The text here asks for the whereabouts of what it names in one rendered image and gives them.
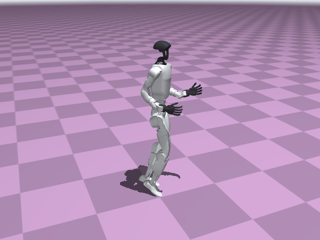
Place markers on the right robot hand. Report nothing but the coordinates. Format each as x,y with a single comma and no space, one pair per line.
171,109

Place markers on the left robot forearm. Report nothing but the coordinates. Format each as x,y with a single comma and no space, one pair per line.
177,93

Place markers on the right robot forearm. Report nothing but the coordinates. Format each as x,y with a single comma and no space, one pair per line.
151,101

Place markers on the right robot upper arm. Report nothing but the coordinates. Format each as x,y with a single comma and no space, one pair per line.
153,74

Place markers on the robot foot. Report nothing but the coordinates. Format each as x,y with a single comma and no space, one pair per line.
142,179
154,189

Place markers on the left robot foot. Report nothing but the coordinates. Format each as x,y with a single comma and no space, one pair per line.
142,179

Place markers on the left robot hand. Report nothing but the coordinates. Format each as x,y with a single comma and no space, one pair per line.
193,91

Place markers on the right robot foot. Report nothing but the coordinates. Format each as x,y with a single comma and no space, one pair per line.
154,189

